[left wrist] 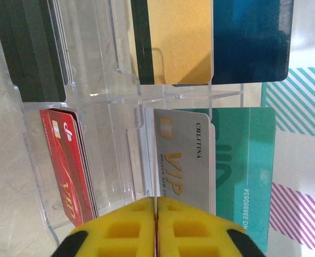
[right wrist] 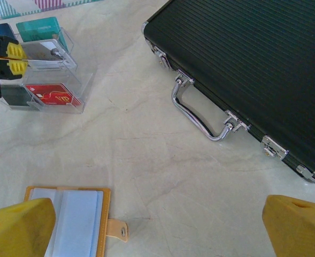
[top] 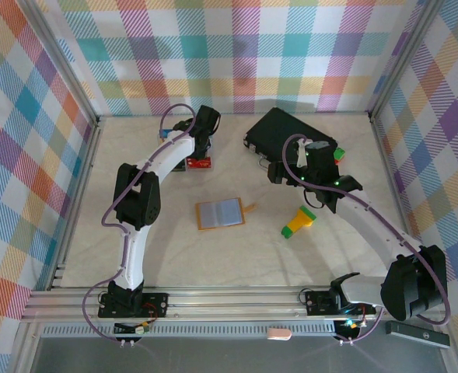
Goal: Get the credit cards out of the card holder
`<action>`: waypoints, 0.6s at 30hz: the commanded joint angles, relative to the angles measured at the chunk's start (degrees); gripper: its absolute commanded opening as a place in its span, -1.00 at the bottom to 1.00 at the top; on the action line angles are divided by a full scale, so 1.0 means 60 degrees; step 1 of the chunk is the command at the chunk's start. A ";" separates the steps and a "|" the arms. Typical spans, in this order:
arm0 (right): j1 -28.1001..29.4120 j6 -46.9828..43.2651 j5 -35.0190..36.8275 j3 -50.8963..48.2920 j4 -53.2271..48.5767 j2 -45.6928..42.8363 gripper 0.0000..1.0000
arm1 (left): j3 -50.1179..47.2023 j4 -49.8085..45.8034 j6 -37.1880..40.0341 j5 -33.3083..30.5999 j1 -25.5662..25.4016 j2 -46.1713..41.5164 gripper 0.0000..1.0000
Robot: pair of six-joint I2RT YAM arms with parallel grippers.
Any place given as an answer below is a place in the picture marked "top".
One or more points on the aluminium upright frame post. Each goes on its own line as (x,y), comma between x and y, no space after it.
(57,58)
(403,58)

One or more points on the yellow and green toy block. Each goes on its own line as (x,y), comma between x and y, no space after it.
(295,225)

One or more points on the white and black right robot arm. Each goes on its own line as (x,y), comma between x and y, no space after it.
(368,229)

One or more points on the clear plastic card tray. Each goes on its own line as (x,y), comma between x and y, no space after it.
(212,152)

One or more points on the red credit card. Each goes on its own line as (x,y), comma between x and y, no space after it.
(200,163)

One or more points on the aluminium side floor rail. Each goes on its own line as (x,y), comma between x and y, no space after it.
(85,171)
(388,175)

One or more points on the aluminium mounting rail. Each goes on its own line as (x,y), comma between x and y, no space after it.
(232,303)

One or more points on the orange card holder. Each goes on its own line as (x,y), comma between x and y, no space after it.
(221,214)

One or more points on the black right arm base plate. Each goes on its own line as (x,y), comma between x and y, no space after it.
(316,303)

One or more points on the black briefcase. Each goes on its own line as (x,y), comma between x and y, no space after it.
(275,124)

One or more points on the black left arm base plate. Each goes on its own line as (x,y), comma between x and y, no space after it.
(154,305)

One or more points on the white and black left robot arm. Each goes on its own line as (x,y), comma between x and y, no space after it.
(133,256)

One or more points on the red and green block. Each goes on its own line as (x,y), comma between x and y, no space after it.
(340,154)

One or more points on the small electronics connector board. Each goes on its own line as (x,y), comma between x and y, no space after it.
(139,329)
(349,324)

